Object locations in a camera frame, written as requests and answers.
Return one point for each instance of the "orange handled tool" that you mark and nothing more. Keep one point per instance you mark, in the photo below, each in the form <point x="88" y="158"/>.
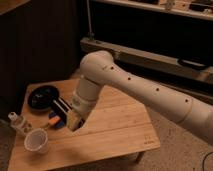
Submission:
<point x="52" y="121"/>

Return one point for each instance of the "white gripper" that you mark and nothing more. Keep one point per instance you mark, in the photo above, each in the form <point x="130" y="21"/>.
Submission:
<point x="83" y="107"/>

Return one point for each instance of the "blue block upper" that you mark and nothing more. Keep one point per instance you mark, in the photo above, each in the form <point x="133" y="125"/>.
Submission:
<point x="52" y="115"/>

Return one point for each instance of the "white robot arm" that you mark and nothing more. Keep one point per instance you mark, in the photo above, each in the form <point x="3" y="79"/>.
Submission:
<point x="98" y="69"/>

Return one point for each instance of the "metal pole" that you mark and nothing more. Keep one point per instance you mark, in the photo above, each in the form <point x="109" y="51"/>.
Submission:
<point x="91" y="34"/>

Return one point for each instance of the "black bowl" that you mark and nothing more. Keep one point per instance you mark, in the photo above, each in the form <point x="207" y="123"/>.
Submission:
<point x="42" y="97"/>

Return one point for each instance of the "blue block lower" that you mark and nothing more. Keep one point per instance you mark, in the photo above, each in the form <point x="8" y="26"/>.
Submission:
<point x="59" y="124"/>

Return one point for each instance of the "black handle on shelf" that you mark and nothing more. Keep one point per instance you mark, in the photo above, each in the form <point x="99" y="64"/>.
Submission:
<point x="192" y="65"/>

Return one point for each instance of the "long wooden shelf beam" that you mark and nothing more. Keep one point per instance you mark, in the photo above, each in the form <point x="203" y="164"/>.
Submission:
<point x="149" y="60"/>

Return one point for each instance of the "wooden low table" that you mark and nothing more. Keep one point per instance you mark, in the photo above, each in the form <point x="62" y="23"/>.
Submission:
<point x="118" y="125"/>

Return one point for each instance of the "clear plastic bottle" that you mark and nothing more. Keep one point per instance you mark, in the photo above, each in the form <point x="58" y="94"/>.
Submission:
<point x="19" y="123"/>

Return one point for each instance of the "blue block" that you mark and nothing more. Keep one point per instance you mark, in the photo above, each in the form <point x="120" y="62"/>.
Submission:
<point x="59" y="124"/>
<point x="52" y="115"/>

